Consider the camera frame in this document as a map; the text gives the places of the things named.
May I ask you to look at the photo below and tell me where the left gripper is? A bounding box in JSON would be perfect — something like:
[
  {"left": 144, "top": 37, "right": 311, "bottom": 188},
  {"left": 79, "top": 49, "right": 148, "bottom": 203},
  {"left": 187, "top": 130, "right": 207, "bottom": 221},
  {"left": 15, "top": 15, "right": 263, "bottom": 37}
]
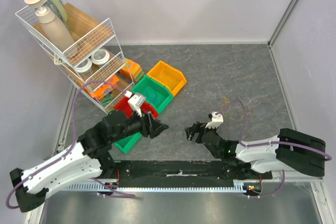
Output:
[{"left": 111, "top": 104, "right": 169, "bottom": 142}]

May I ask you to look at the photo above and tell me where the blue wire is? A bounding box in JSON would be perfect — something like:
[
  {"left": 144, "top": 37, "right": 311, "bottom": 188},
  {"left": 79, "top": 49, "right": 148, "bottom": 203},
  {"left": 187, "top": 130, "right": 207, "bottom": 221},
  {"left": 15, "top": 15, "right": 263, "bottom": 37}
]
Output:
[{"left": 143, "top": 86, "right": 161, "bottom": 104}]

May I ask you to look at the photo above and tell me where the wire bundle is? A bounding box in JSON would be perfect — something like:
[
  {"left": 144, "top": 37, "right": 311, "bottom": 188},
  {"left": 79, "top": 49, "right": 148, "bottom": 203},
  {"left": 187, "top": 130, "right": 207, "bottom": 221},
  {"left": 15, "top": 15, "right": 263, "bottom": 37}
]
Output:
[{"left": 220, "top": 95, "right": 251, "bottom": 123}]

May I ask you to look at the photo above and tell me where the yellow wire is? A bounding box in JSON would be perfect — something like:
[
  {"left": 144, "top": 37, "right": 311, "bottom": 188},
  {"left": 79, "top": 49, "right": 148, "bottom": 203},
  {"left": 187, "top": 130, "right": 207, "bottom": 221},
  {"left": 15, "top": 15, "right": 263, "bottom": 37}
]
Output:
[{"left": 160, "top": 62, "right": 179, "bottom": 88}]

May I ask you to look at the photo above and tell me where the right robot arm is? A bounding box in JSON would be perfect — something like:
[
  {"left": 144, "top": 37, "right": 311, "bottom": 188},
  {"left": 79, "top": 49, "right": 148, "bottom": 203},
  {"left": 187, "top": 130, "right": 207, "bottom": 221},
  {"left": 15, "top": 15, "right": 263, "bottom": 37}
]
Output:
[{"left": 185, "top": 122, "right": 327, "bottom": 179}]

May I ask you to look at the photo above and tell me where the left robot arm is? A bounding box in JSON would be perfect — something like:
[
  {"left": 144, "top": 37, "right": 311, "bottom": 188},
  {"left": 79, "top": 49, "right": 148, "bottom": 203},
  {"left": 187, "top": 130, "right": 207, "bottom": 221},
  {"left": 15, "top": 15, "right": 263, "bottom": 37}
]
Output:
[{"left": 10, "top": 110, "right": 169, "bottom": 212}]

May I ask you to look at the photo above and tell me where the green bin upper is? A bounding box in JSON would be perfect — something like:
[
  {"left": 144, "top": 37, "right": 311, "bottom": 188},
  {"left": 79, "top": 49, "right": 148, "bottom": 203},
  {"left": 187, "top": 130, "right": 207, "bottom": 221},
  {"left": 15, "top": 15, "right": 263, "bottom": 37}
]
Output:
[{"left": 131, "top": 76, "right": 173, "bottom": 114}]

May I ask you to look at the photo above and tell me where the green bin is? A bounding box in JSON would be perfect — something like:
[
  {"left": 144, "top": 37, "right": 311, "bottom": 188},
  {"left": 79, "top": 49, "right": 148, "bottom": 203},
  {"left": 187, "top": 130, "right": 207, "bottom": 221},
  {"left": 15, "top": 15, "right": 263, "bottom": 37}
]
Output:
[
  {"left": 131, "top": 76, "right": 173, "bottom": 114},
  {"left": 114, "top": 133, "right": 142, "bottom": 154}
]

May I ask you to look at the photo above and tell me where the green bin lower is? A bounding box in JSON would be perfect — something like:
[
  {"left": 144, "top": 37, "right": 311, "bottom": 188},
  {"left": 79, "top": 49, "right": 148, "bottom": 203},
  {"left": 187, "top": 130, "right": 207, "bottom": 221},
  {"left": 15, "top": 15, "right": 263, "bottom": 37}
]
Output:
[{"left": 114, "top": 133, "right": 142, "bottom": 154}]

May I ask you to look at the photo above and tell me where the red plastic bin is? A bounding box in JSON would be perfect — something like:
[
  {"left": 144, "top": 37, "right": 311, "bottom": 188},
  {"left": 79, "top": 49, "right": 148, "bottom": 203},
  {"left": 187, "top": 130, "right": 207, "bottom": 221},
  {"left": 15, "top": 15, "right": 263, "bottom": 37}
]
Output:
[{"left": 113, "top": 97, "right": 159, "bottom": 119}]

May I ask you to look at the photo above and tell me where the yellow plastic bin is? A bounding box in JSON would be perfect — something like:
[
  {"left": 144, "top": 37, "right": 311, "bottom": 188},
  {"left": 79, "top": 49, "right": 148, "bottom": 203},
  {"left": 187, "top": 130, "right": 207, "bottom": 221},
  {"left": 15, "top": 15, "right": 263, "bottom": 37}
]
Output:
[{"left": 146, "top": 60, "right": 187, "bottom": 97}]

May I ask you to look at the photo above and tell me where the orange snack box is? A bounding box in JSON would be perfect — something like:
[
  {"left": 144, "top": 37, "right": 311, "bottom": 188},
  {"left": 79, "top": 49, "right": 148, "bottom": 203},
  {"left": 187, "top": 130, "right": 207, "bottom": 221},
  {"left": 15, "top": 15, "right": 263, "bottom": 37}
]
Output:
[{"left": 84, "top": 75, "right": 119, "bottom": 100}]

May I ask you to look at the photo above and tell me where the white lid jar right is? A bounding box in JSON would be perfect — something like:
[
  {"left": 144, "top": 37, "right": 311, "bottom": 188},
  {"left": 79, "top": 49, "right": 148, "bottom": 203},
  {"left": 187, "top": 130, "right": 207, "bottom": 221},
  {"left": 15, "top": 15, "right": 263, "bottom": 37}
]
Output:
[{"left": 90, "top": 48, "right": 110, "bottom": 68}]

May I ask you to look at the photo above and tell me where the white lid jar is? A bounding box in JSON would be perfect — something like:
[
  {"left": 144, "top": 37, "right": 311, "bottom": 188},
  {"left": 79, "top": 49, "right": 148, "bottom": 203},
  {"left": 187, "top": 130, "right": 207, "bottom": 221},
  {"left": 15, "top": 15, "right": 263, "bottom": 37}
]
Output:
[
  {"left": 90, "top": 48, "right": 110, "bottom": 68},
  {"left": 75, "top": 58, "right": 94, "bottom": 80}
]

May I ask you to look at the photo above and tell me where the white lid jar left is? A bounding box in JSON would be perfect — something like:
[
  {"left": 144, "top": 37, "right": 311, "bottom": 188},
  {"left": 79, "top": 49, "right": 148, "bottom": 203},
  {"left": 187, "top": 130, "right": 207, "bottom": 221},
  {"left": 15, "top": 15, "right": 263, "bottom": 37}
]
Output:
[{"left": 75, "top": 58, "right": 94, "bottom": 80}]

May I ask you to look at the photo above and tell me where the beige pump bottle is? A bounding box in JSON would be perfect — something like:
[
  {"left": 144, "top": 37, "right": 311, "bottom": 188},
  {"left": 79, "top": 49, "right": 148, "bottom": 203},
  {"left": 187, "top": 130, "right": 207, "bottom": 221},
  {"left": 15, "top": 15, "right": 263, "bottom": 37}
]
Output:
[{"left": 35, "top": 6, "right": 75, "bottom": 52}]

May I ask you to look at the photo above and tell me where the green bottle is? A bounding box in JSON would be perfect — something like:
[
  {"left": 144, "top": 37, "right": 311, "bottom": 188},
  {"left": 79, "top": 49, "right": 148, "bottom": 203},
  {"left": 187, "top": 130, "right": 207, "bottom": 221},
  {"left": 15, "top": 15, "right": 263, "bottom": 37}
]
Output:
[{"left": 48, "top": 0, "right": 68, "bottom": 22}]

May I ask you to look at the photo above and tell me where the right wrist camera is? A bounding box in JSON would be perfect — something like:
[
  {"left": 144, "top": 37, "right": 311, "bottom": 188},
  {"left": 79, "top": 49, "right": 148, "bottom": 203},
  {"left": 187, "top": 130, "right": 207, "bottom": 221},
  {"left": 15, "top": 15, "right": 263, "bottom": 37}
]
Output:
[{"left": 205, "top": 112, "right": 224, "bottom": 130}]

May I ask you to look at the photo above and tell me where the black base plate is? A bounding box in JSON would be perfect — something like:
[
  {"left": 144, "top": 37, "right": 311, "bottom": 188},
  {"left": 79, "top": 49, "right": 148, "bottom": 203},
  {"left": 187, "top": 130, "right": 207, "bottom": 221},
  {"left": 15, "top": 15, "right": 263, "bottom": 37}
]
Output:
[{"left": 109, "top": 161, "right": 272, "bottom": 186}]

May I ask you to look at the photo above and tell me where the white wire shelf rack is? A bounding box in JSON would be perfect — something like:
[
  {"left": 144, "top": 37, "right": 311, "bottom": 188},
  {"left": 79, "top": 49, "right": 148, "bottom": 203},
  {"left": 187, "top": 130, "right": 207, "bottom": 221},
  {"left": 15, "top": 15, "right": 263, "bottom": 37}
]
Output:
[{"left": 16, "top": 0, "right": 134, "bottom": 112}]

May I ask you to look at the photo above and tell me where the slotted cable duct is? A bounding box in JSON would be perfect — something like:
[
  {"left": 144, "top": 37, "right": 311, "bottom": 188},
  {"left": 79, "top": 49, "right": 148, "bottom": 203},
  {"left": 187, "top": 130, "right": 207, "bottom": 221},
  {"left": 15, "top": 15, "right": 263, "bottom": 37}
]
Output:
[{"left": 62, "top": 179, "right": 263, "bottom": 192}]

